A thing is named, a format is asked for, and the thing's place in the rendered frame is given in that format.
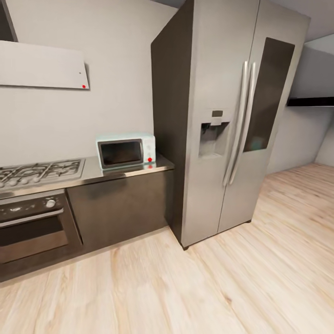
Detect microwave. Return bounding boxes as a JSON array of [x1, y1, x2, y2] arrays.
[[95, 131, 156, 169]]

